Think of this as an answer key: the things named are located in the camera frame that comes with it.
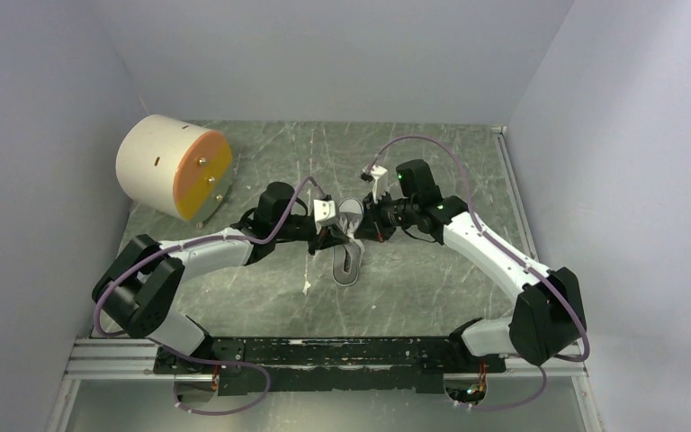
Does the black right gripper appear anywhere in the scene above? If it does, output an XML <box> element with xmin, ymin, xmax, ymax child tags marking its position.
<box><xmin>354</xmin><ymin>189</ymin><xmax>418</xmax><ymax>244</ymax></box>

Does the white shoelace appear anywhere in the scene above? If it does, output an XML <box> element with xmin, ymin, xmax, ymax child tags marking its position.
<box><xmin>337</xmin><ymin>208</ymin><xmax>364</xmax><ymax>254</ymax></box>

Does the grey canvas sneaker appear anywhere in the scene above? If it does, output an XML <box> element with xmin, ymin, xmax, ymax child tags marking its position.
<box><xmin>332</xmin><ymin>198</ymin><xmax>363</xmax><ymax>286</ymax></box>

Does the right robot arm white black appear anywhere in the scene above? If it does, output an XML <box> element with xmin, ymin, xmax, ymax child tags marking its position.
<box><xmin>355</xmin><ymin>159</ymin><xmax>587</xmax><ymax>373</ymax></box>

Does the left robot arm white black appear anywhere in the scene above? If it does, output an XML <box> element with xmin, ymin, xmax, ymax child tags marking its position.
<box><xmin>92</xmin><ymin>182</ymin><xmax>361</xmax><ymax>374</ymax></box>

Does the cream cylinder with orange face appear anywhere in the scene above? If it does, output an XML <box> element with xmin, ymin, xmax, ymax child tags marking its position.
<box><xmin>115</xmin><ymin>114</ymin><xmax>234</xmax><ymax>224</ymax></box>

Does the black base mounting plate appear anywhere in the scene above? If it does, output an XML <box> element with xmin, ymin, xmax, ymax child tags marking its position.
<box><xmin>153</xmin><ymin>336</ymin><xmax>506</xmax><ymax>396</ymax></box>

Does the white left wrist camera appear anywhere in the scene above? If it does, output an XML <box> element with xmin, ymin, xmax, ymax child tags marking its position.
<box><xmin>312</xmin><ymin>199</ymin><xmax>338</xmax><ymax>228</ymax></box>

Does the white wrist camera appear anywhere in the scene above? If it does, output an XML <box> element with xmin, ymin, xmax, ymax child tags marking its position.
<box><xmin>360</xmin><ymin>165</ymin><xmax>389</xmax><ymax>203</ymax></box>
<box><xmin>312</xmin><ymin>199</ymin><xmax>338</xmax><ymax>228</ymax></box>

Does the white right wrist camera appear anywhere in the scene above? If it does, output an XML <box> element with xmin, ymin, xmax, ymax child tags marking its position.
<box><xmin>360</xmin><ymin>165</ymin><xmax>389</xmax><ymax>203</ymax></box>

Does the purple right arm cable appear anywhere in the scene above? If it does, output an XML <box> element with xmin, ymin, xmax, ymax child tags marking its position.
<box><xmin>362</xmin><ymin>134</ymin><xmax>592</xmax><ymax>412</ymax></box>

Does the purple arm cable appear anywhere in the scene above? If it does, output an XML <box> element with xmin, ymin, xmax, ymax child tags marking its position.
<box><xmin>91</xmin><ymin>175</ymin><xmax>328</xmax><ymax>417</ymax></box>
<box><xmin>362</xmin><ymin>134</ymin><xmax>592</xmax><ymax>412</ymax></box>

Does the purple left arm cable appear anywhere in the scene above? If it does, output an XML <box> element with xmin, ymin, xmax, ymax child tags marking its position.
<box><xmin>91</xmin><ymin>175</ymin><xmax>328</xmax><ymax>417</ymax></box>

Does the aluminium frame rail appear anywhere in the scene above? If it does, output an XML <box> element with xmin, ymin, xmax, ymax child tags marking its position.
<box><xmin>46</xmin><ymin>338</ymin><xmax>605</xmax><ymax>431</ymax></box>

